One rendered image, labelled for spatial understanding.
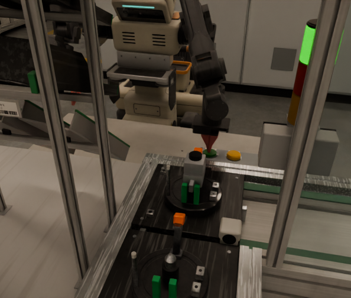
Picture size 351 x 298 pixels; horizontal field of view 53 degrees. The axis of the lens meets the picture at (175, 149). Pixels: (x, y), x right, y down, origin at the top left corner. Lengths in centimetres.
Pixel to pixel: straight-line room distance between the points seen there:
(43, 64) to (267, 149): 38
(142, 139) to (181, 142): 15
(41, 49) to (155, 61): 94
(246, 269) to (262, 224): 19
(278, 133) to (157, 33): 91
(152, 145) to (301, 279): 72
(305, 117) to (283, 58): 324
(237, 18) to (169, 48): 232
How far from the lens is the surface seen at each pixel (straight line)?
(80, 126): 75
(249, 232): 87
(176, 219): 66
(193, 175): 79
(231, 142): 130
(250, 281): 73
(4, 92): 61
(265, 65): 381
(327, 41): 53
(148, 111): 157
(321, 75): 54
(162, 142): 129
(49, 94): 56
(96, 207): 102
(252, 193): 95
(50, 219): 102
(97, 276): 74
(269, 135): 60
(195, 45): 91
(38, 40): 54
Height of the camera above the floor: 153
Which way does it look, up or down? 32 degrees down
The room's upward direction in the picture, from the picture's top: 1 degrees clockwise
